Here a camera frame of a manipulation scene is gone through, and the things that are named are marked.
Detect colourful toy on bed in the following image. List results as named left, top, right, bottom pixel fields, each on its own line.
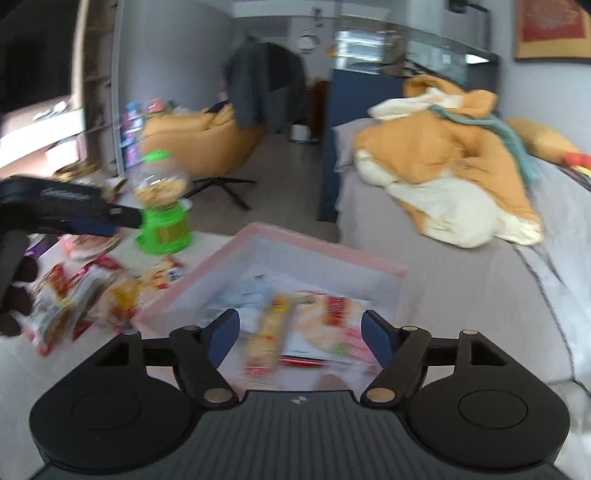
left=562, top=152, right=591, bottom=188

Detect small white floor box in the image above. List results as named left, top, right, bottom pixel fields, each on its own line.
left=290, top=124, right=320, bottom=145

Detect stacked cardboard boxes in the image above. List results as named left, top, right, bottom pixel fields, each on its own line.
left=0, top=96, right=87, bottom=171

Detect pile of snack packets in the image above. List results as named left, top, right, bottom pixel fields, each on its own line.
left=23, top=233, right=186, bottom=358

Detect clear plastic bag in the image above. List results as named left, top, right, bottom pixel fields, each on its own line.
left=208, top=274, right=279, bottom=334

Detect yellow pillow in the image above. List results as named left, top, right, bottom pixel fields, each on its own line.
left=505, top=117, right=581, bottom=161

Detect framed wall picture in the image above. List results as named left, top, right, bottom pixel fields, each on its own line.
left=513, top=0, right=591, bottom=64

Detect grey bed sheet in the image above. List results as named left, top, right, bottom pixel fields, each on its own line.
left=333, top=117, right=591, bottom=386

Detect dark hanging jacket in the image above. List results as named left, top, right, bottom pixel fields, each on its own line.
left=225, top=38, right=308, bottom=131

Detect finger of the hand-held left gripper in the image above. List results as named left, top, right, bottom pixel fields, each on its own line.
left=58, top=203, right=142, bottom=237

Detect grey pillow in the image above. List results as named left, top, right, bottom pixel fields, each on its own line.
left=332, top=117, right=376, bottom=174

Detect tall white bookshelf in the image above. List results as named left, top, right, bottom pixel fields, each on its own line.
left=69, top=0, right=126, bottom=179

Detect glass display cabinet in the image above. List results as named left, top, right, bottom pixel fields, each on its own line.
left=331, top=14, right=502, bottom=78

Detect row of colourful shelf packets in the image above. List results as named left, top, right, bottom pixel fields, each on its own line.
left=121, top=98, right=177, bottom=165

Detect teal scarf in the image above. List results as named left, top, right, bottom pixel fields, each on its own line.
left=428, top=104, right=542, bottom=186

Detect pink cardboard box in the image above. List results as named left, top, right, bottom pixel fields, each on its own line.
left=136, top=222, right=408, bottom=393

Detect orange and cream duvet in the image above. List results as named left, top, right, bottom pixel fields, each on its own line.
left=353, top=75, right=544, bottom=250

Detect orange armchair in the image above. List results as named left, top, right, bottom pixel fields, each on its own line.
left=140, top=102, right=267, bottom=212

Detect red and white snack packet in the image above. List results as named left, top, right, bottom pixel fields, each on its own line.
left=281, top=292, right=385, bottom=371

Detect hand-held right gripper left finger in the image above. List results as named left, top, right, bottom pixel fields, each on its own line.
left=95, top=308, right=242, bottom=409

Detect person's left hand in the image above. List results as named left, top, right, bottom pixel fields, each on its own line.
left=0, top=256, right=41, bottom=339

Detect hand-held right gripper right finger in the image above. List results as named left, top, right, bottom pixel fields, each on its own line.
left=360, top=309, right=509, bottom=409

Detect blue bed frame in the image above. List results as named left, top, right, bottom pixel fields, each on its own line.
left=317, top=66, right=502, bottom=223

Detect long yellow cracker pack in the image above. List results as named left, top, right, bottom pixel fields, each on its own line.
left=242, top=295, right=296, bottom=380

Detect green gumball machine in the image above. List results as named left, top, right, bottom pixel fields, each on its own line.
left=127, top=150, right=194, bottom=256

